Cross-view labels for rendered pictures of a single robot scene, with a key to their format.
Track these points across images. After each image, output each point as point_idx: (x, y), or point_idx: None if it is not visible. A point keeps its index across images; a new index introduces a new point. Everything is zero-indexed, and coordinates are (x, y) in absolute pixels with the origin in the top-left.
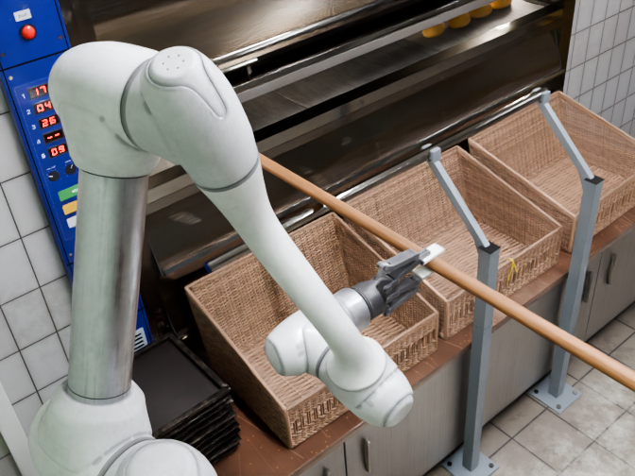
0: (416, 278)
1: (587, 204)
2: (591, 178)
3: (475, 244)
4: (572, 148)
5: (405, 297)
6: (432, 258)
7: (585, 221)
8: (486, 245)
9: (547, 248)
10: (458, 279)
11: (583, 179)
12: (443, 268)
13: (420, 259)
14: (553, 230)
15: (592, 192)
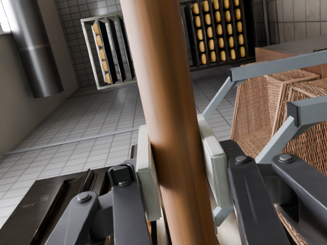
0: (230, 181)
1: (253, 71)
2: (229, 77)
3: (299, 133)
4: (211, 102)
5: (324, 204)
6: (142, 146)
7: (270, 66)
8: (291, 119)
9: (315, 86)
10: (131, 3)
11: (234, 83)
12: (144, 88)
13: (112, 185)
14: (296, 90)
15: (239, 71)
